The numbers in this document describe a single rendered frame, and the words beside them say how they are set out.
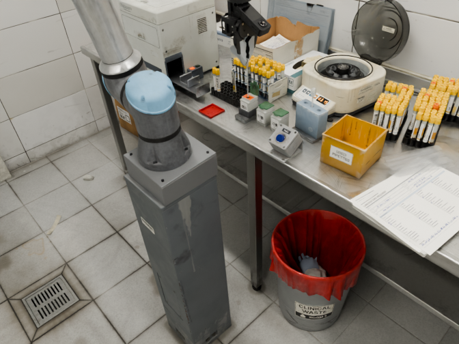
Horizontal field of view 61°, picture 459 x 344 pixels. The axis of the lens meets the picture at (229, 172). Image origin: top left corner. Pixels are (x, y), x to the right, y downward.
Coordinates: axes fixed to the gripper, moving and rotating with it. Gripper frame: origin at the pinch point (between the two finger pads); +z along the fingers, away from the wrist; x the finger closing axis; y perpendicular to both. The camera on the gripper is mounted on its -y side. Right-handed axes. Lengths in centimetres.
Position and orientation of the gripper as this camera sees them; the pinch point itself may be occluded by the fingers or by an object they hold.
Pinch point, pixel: (246, 61)
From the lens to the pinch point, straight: 130.0
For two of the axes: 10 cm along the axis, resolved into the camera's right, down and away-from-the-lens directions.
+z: 0.5, 7.6, 6.4
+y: -6.8, -4.4, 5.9
